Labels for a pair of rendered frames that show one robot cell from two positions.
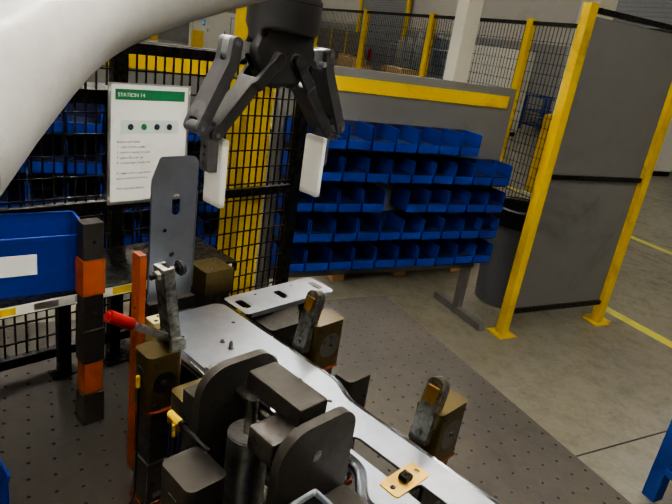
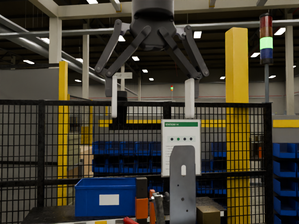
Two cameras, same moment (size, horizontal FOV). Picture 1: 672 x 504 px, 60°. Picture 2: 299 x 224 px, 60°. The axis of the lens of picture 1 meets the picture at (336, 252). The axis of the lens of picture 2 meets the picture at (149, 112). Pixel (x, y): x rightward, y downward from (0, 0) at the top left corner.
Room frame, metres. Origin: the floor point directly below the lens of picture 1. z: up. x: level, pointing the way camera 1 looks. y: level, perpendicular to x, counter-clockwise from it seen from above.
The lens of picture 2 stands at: (0.26, -0.18, 1.44)
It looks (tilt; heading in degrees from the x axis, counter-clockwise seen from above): 2 degrees up; 37
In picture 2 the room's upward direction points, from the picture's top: straight up
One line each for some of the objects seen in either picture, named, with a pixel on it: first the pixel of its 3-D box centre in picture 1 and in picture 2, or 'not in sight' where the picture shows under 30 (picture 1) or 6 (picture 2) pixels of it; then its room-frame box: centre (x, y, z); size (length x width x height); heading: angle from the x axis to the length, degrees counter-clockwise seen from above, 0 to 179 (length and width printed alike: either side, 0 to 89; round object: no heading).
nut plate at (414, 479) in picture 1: (405, 477); not in sight; (0.74, -0.16, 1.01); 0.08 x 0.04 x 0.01; 138
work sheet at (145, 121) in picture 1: (148, 144); (180, 147); (1.50, 0.53, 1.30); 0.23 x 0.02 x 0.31; 138
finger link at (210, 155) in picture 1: (201, 146); (103, 82); (0.56, 0.15, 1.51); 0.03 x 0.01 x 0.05; 138
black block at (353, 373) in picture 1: (347, 428); not in sight; (1.06, -0.08, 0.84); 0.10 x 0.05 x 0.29; 138
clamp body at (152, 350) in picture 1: (148, 429); not in sight; (0.92, 0.31, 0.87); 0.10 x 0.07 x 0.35; 138
